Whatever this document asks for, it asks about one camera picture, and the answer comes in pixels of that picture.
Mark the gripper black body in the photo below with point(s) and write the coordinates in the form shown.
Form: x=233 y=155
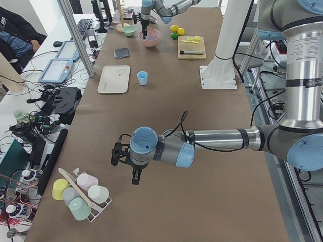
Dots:
x=137 y=167
x=144 y=22

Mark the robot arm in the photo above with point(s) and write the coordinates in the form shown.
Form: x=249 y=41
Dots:
x=166 y=13
x=297 y=139

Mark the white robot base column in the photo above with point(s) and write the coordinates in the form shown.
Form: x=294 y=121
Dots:
x=220 y=73

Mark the clear ice cubes pile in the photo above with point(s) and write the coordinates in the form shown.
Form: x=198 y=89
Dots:
x=151 y=35

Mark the wooden cup stand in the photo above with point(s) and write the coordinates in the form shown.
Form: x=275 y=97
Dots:
x=122 y=24

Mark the white cup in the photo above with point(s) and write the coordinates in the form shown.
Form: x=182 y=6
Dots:
x=98 y=194

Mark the light blue plastic cup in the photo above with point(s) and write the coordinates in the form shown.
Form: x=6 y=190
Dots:
x=142 y=77

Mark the pink cup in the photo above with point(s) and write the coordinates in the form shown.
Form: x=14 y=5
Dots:
x=85 y=181

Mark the white cup rack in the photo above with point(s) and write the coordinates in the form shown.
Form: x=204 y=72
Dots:
x=96 y=209

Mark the mint cup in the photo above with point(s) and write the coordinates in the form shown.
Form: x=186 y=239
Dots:
x=79 y=208

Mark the grey cup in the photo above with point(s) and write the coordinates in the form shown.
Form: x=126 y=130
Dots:
x=69 y=194

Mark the yellow cup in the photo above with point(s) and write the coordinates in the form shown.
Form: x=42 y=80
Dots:
x=58 y=188

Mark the pink bowl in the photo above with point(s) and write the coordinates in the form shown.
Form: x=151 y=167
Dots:
x=151 y=43

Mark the mint green bowl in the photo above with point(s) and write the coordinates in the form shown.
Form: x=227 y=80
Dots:
x=129 y=30

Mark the yellow lemon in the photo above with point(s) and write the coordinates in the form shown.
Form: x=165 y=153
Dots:
x=181 y=31
x=174 y=28

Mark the green lime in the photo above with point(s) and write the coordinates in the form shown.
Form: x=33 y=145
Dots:
x=174 y=35

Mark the grey folded cloth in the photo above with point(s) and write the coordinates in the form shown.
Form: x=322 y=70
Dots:
x=121 y=53

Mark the black monitor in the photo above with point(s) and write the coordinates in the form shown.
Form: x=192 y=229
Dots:
x=97 y=10

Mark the yellow plastic knife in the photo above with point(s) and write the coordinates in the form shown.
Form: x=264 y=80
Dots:
x=189 y=41

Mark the wooden cutting board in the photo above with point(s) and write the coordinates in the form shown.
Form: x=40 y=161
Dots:
x=192 y=47

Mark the metal muddler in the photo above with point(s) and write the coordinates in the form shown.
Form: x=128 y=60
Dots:
x=182 y=52

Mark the cream plastic tray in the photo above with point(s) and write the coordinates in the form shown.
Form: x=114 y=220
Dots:
x=114 y=79

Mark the black keyboard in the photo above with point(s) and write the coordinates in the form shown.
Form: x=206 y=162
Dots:
x=83 y=25

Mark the teach pendant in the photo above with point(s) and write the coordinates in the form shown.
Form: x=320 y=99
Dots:
x=68 y=50
x=56 y=71

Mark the person in dark jacket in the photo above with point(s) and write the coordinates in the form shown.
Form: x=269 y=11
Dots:
x=19 y=40

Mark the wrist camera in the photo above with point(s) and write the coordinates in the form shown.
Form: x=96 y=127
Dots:
x=121 y=152
x=136 y=18

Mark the aluminium frame post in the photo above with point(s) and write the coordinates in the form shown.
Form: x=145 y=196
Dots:
x=70 y=21

